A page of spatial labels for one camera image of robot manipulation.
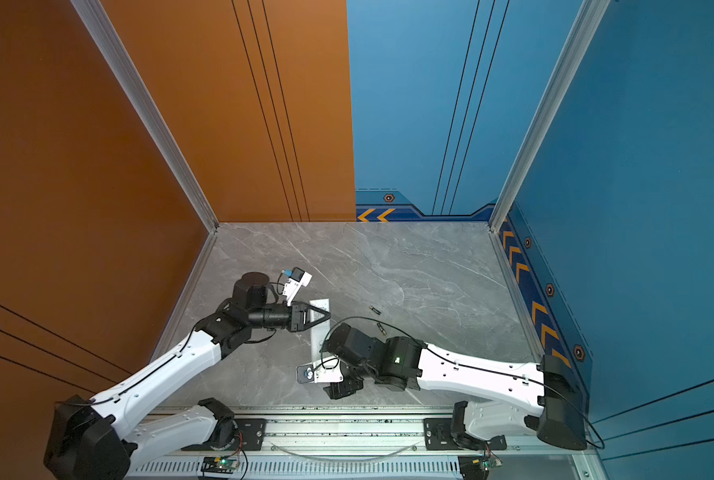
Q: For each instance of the white remote control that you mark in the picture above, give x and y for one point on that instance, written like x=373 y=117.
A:
x=319 y=332

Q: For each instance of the aluminium corner post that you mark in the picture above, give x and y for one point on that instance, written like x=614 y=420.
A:
x=102 y=31
x=581 y=34

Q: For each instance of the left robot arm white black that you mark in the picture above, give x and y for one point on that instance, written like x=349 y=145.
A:
x=105 y=437

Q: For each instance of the right aluminium corner post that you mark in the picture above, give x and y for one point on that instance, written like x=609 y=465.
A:
x=581 y=34

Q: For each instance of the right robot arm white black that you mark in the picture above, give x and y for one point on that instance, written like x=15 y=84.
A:
x=502 y=399

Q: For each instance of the white slotted cable duct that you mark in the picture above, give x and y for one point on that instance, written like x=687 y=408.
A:
x=289 y=467

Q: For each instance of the circuit board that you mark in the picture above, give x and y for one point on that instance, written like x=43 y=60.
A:
x=478 y=467
x=218 y=467

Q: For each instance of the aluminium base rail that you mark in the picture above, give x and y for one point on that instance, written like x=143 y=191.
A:
x=323 y=433

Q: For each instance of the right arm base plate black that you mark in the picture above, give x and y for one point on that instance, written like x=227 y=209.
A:
x=444 y=434

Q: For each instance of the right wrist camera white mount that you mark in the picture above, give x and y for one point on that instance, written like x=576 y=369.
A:
x=320 y=373

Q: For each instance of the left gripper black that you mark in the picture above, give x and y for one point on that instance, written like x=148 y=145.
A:
x=299 y=318

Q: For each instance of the right circuit board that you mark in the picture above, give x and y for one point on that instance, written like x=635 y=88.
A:
x=478 y=467

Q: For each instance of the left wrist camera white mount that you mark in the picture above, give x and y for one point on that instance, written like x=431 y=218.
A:
x=297 y=278

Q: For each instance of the left circuit board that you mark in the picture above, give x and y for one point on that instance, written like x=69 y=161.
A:
x=218 y=467

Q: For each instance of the left aluminium corner post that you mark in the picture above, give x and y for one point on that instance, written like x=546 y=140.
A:
x=102 y=31

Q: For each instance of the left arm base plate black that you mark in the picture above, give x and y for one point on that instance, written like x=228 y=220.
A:
x=246 y=433

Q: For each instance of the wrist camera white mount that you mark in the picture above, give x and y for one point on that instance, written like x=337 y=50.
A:
x=297 y=278
x=320 y=373

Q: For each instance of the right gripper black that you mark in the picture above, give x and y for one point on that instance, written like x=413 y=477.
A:
x=336 y=391

